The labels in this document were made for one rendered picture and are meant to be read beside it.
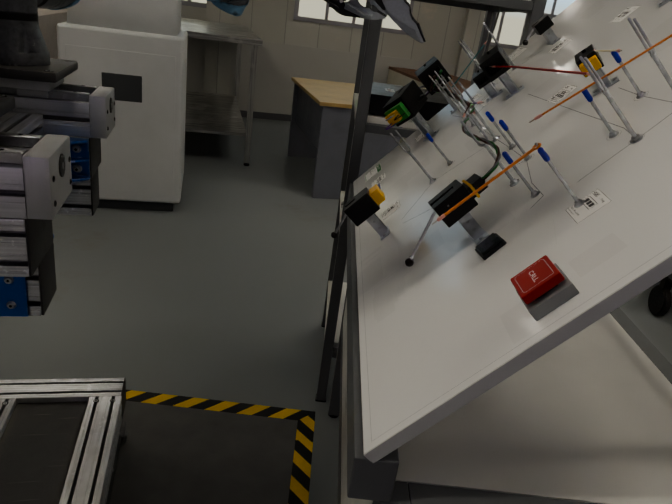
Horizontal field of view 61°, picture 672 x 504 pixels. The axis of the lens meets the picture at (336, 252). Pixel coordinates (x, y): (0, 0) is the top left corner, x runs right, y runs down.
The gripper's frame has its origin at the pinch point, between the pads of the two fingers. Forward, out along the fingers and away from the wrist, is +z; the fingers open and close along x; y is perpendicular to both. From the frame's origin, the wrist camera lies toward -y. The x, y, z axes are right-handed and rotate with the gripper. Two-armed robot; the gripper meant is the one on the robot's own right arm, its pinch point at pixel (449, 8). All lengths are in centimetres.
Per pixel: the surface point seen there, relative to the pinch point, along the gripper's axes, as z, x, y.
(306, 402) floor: 81, 128, 84
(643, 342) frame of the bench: 81, 12, 36
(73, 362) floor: 13, 187, 79
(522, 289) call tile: 27.7, 10.8, -11.1
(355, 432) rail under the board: 30, 37, -17
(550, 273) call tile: 27.8, 7.3, -10.9
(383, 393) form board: 30.5, 33.6, -11.9
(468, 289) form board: 30.7, 20.1, 1.0
